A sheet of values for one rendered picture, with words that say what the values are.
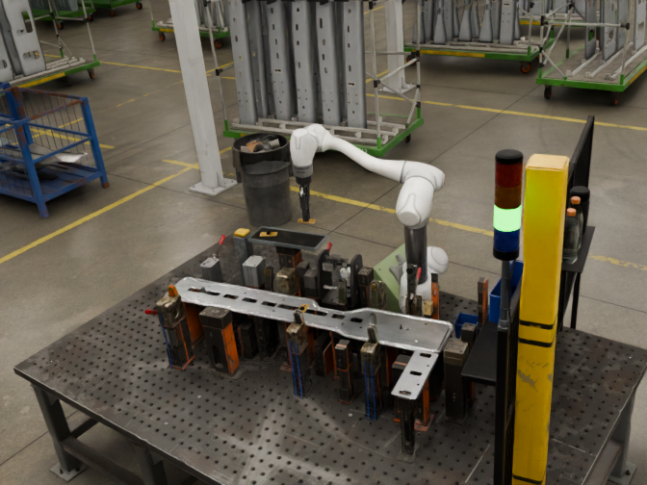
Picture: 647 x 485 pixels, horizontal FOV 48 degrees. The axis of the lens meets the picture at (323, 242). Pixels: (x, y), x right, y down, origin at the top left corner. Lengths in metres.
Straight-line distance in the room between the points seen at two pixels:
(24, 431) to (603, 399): 3.16
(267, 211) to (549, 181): 4.37
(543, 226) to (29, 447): 3.30
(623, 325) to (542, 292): 2.82
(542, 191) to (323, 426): 1.51
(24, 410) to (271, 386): 1.96
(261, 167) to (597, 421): 3.69
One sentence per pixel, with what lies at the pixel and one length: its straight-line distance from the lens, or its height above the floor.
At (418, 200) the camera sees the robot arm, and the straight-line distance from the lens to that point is 3.02.
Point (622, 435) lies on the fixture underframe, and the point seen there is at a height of 0.27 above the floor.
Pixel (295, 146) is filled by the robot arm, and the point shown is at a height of 1.65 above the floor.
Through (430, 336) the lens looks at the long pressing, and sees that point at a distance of 3.04.
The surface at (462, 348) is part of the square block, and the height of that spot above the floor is 1.06.
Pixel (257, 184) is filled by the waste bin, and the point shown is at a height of 0.43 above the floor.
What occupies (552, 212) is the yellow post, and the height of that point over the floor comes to 1.87.
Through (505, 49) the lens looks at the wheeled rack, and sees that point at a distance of 10.23.
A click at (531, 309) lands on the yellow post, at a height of 1.55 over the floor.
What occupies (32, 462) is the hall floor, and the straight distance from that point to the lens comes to 4.44.
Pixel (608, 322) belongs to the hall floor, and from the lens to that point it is 4.99.
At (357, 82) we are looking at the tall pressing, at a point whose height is 0.78.
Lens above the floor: 2.77
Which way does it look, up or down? 28 degrees down
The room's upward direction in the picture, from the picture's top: 6 degrees counter-clockwise
